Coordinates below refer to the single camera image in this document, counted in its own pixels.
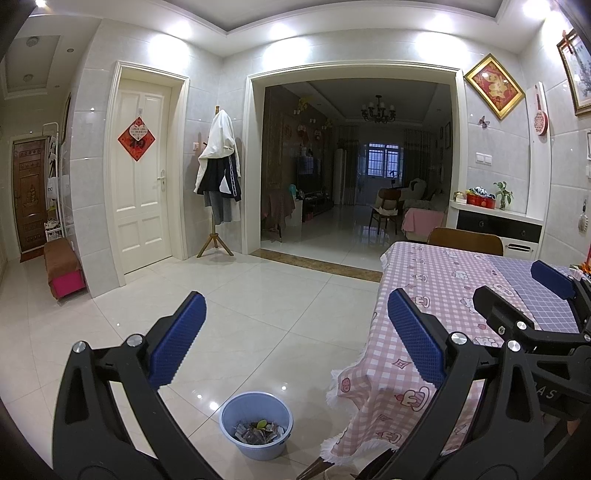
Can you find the white jacket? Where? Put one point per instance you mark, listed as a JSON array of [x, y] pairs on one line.
[[221, 134]]

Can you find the red box with items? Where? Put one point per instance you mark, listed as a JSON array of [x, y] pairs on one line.
[[480, 199]]

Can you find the white cushion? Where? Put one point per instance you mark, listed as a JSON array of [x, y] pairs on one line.
[[418, 187]]

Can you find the round red wall ornament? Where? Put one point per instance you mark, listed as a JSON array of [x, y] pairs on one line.
[[540, 117]]

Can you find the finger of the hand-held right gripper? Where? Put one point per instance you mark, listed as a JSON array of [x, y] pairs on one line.
[[551, 279], [494, 307]]

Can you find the grey checked tablecloth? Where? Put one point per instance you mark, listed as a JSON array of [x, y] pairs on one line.
[[521, 277]]

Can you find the brown draped chair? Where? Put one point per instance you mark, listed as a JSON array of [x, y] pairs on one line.
[[274, 207]]

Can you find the red diamond door decoration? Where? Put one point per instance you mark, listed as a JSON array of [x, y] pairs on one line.
[[136, 138]]

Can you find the large framed picture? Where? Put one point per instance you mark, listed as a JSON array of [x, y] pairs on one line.
[[579, 69]]

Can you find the television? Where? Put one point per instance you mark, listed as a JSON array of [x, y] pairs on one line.
[[308, 166]]

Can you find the white hanging brush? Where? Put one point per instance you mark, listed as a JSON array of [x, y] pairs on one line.
[[584, 219]]

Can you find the blue plastic bucket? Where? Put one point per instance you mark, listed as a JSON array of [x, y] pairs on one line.
[[231, 434]]

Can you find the carved brown wooden door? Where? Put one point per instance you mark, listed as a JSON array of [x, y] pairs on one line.
[[30, 198]]

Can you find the pink checked cartoon tablecloth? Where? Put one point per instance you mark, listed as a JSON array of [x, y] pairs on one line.
[[438, 272]]

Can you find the pile of snack wrappers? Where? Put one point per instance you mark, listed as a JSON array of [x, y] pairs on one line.
[[258, 434]]

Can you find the butterfly wall sticker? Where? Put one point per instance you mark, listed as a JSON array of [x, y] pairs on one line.
[[483, 121]]

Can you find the potted green plant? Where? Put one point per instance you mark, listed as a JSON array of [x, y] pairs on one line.
[[503, 194]]

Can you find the barred window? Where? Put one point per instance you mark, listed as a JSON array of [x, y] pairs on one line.
[[385, 159]]

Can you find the living room wooden chair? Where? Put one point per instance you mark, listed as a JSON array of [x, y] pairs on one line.
[[385, 207]]

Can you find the white tissue box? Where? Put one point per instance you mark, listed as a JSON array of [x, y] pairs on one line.
[[458, 197]]

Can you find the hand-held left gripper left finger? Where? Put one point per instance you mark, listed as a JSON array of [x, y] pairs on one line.
[[178, 339]]

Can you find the wooden dining chair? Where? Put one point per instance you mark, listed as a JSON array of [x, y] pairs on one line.
[[464, 240]]

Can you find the red picture in gold frame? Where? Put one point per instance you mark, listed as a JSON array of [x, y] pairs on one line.
[[494, 86]]

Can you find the black chandelier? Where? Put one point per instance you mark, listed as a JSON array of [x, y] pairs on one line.
[[378, 110]]

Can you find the brown and pink stool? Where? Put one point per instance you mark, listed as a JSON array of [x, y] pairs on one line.
[[64, 270]]

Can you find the orange and green packets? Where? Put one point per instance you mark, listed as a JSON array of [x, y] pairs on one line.
[[581, 267]]

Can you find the grey garment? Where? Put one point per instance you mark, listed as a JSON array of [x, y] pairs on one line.
[[219, 210]]

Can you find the white shelf rack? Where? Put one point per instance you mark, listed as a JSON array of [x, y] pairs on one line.
[[57, 217]]

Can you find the white and black sideboard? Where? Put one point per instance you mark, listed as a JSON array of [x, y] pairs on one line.
[[498, 226]]

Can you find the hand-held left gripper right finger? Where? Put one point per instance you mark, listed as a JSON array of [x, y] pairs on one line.
[[415, 341]]

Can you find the white panel door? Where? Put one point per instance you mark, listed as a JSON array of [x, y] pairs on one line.
[[143, 175]]

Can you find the wooden coat rack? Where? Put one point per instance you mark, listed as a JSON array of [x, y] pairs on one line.
[[214, 240]]

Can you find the double wall switch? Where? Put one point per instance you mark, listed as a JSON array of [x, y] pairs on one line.
[[482, 158]]

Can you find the white hanging bag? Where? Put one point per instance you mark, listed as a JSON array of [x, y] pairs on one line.
[[51, 187]]

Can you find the pink sofa cover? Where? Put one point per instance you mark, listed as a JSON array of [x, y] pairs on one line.
[[418, 217]]

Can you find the white standing air conditioner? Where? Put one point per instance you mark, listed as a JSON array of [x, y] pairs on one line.
[[339, 175]]

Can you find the navy striped jacket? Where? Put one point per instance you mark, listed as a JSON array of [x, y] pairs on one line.
[[221, 177]]

